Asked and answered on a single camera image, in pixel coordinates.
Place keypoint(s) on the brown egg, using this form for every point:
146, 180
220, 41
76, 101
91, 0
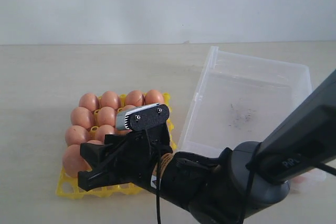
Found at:
110, 99
96, 142
75, 135
127, 107
154, 96
72, 161
81, 116
135, 98
106, 116
89, 101
102, 131

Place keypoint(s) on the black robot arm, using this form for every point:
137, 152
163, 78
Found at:
230, 188

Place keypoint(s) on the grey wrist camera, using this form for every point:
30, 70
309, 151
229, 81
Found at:
142, 117

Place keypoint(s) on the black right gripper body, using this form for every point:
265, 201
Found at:
136, 155

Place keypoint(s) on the clear plastic bin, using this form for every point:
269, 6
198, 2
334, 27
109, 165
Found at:
241, 98

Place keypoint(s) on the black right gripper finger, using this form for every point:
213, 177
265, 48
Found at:
111, 156
107, 174

